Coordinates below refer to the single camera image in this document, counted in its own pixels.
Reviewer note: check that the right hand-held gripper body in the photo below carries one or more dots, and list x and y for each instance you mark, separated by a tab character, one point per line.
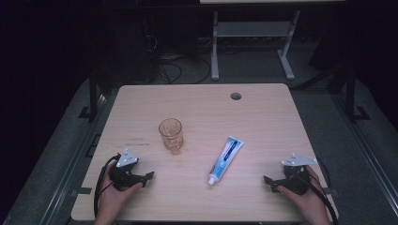
295	179

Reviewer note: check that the person's left hand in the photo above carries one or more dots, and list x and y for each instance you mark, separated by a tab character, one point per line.
112	197

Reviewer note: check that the white metal table frame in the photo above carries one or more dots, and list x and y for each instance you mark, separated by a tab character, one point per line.
252	29

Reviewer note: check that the white and blue toothpaste tube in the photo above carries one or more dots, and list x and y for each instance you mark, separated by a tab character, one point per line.
225	159

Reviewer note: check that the aluminium floor rail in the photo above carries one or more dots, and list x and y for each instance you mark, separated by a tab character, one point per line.
367	156
72	165

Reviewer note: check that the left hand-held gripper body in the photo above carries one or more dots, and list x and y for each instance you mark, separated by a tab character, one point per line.
123	176

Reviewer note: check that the person's right hand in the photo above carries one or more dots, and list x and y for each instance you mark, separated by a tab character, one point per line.
308	200

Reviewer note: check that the clear glass cup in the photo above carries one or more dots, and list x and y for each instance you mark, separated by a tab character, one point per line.
171	135

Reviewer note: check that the black metal stand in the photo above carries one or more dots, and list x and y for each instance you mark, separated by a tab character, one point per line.
351	93
93	93

